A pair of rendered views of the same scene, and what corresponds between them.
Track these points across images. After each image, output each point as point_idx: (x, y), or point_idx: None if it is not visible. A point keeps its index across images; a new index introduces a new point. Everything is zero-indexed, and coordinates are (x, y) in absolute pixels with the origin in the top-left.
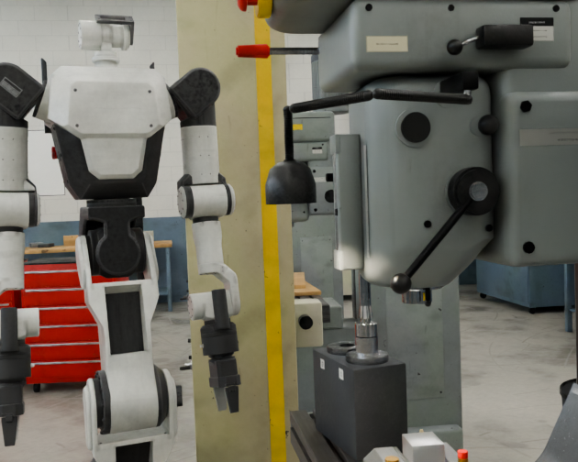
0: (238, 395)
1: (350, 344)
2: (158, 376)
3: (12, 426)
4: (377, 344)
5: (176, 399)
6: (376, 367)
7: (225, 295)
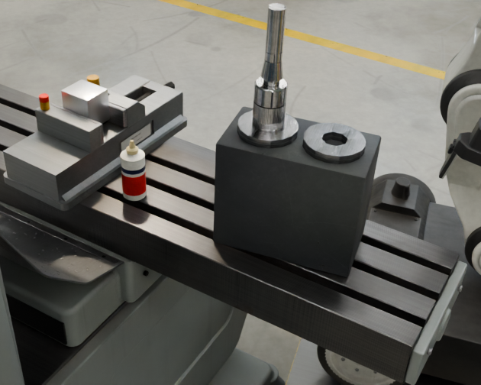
0: (447, 161)
1: (339, 146)
2: (460, 76)
3: None
4: (255, 114)
5: (457, 116)
6: (232, 121)
7: None
